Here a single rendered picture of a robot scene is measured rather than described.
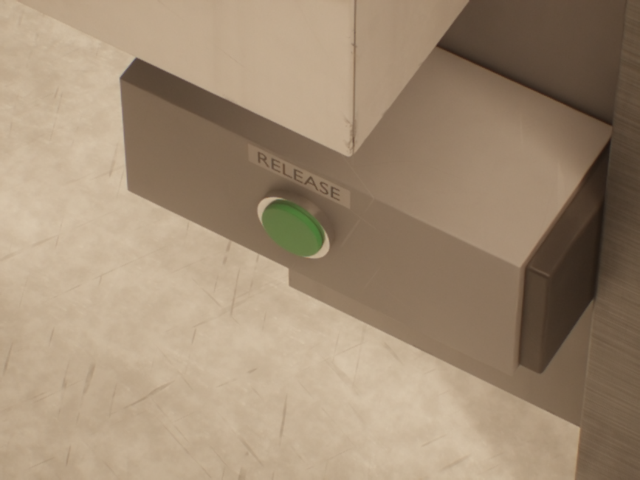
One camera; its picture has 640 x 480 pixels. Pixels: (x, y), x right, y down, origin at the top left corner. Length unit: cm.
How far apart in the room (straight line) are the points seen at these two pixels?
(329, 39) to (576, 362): 43
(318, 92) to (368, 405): 157
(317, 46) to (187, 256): 167
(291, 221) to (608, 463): 21
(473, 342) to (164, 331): 138
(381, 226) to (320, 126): 19
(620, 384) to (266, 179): 19
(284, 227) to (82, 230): 144
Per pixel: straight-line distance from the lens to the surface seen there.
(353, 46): 125
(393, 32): 129
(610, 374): 156
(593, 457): 162
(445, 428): 283
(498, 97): 151
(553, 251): 146
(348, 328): 288
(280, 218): 151
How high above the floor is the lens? 236
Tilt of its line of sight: 53 degrees down
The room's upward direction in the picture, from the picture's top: straight up
